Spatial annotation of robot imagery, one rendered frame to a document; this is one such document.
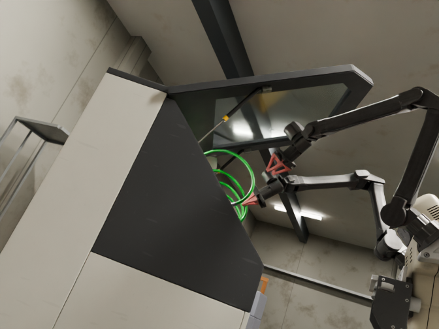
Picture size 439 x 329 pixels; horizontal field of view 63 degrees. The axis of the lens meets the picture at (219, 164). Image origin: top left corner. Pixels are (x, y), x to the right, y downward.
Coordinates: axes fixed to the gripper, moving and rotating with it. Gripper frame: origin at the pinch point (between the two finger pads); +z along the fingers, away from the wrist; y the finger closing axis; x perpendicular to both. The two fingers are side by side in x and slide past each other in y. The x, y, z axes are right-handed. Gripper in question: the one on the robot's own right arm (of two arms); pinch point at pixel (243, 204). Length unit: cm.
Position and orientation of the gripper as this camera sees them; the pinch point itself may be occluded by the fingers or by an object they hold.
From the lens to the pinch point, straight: 168.1
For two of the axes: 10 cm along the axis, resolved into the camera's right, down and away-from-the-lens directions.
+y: -4.1, -7.7, 4.9
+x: -2.1, -4.4, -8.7
